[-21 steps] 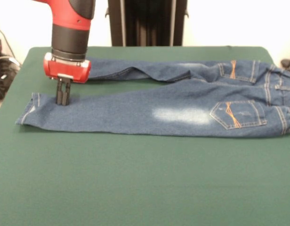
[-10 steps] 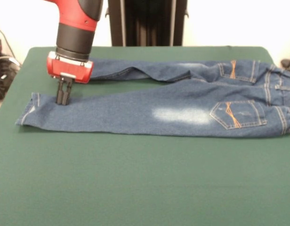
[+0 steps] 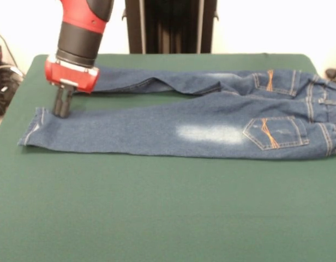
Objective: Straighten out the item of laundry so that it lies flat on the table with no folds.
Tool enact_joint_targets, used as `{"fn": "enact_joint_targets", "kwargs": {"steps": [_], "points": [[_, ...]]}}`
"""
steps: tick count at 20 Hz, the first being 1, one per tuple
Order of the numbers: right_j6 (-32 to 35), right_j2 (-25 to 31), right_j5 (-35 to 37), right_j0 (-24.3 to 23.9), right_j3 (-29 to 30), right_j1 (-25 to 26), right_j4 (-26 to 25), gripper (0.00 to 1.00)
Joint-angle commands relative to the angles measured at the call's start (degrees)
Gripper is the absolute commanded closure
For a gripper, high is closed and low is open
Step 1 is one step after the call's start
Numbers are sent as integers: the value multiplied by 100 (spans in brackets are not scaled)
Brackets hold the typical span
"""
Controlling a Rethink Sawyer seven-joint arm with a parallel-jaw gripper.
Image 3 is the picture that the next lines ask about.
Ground blue denim jeans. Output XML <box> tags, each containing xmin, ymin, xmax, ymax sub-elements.
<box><xmin>17</xmin><ymin>69</ymin><xmax>336</xmax><ymax>160</ymax></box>

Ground dark green table cloth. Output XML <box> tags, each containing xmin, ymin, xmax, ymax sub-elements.
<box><xmin>0</xmin><ymin>53</ymin><xmax>336</xmax><ymax>262</ymax></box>

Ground grey chair base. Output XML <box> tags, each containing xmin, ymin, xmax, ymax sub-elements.
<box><xmin>325</xmin><ymin>51</ymin><xmax>336</xmax><ymax>82</ymax></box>

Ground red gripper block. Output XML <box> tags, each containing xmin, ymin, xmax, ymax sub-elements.
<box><xmin>44</xmin><ymin>55</ymin><xmax>100</xmax><ymax>119</ymax></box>

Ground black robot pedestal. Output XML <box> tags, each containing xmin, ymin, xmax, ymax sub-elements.
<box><xmin>121</xmin><ymin>0</ymin><xmax>220</xmax><ymax>54</ymax></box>

